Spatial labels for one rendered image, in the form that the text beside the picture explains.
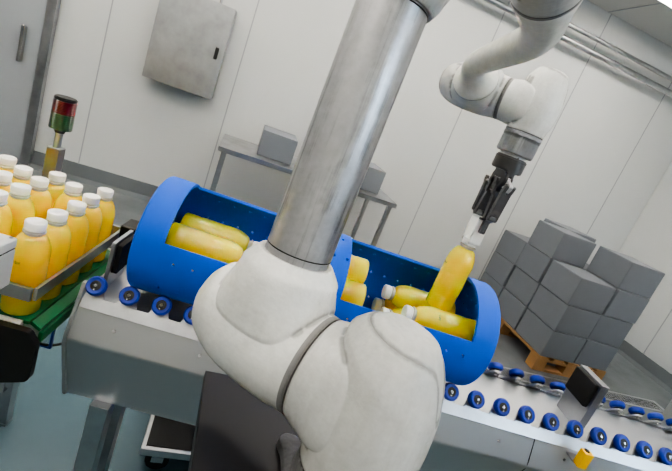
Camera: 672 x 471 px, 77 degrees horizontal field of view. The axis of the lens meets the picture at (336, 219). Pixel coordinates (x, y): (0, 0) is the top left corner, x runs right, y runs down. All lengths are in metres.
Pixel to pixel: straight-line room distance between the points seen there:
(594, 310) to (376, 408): 3.89
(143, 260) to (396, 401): 0.65
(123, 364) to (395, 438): 0.76
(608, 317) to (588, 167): 2.06
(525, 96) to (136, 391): 1.17
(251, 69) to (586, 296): 3.63
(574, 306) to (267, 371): 3.78
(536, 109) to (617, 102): 4.87
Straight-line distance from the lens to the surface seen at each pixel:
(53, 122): 1.55
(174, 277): 1.00
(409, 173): 4.73
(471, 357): 1.11
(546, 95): 1.09
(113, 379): 1.23
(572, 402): 1.53
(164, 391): 1.20
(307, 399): 0.57
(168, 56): 4.17
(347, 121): 0.56
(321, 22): 4.39
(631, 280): 4.47
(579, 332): 4.40
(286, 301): 0.57
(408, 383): 0.53
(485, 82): 1.07
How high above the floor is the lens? 1.53
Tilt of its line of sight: 15 degrees down
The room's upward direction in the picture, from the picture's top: 21 degrees clockwise
